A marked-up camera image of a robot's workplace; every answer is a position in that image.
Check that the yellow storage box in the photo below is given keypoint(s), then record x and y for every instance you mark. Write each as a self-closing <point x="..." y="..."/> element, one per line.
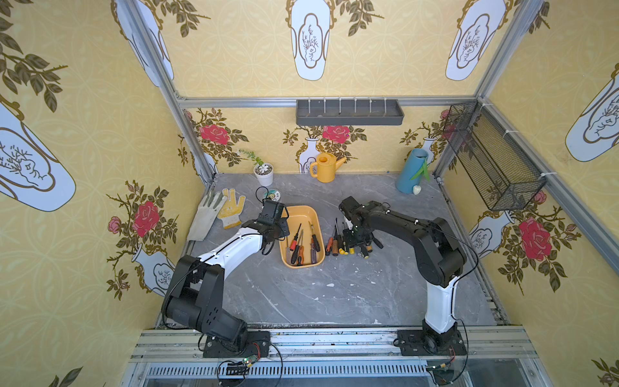
<point x="310" y="251"/>

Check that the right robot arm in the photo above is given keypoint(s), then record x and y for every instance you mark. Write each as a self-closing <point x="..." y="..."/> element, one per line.
<point x="438" y="253"/>

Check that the orange black screwdriver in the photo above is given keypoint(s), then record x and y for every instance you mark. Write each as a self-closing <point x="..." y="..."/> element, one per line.
<point x="331" y="241"/>

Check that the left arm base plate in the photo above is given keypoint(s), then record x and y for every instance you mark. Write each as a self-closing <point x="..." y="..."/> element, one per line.
<point x="251" y="343"/>

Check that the black yellow-collar screwdriver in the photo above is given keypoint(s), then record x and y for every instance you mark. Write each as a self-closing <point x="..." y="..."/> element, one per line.
<point x="343" y="250"/>

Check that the red grip black screwdriver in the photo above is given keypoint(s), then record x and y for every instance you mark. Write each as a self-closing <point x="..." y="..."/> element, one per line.
<point x="295" y="240"/>

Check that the teal vase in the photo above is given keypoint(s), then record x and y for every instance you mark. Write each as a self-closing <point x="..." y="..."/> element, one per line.
<point x="415" y="169"/>

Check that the black wire basket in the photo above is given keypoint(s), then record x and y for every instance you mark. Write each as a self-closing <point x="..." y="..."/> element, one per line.
<point x="504" y="176"/>

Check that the sunflower seed jar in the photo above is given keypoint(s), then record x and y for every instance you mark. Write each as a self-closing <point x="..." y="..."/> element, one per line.
<point x="273" y="195"/>

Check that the white flower pot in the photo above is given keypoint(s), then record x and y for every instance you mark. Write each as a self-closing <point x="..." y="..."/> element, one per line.
<point x="264" y="174"/>

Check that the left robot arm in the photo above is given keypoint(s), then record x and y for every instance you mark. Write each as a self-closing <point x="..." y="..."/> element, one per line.
<point x="194" y="298"/>

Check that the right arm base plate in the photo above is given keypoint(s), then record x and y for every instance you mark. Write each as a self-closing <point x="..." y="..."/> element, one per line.
<point x="418" y="342"/>

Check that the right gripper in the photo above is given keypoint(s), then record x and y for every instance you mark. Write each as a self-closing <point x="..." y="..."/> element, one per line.
<point x="360" y="236"/>

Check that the brown grip black screwdriver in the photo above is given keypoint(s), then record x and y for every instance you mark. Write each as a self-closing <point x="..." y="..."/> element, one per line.
<point x="335" y="240"/>

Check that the long white leather glove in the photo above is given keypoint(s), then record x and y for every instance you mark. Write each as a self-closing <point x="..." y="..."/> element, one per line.
<point x="207" y="211"/>

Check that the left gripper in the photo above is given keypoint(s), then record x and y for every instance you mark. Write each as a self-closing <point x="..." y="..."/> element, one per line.
<point x="276" y="230"/>

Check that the grey wall shelf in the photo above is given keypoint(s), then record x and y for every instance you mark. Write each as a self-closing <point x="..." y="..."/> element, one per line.
<point x="349" y="112"/>

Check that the yellow watering can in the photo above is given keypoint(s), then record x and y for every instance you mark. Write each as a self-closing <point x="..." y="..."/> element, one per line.
<point x="325" y="167"/>

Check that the yellow dotted work glove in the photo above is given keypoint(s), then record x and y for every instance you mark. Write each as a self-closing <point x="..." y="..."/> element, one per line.
<point x="232" y="209"/>

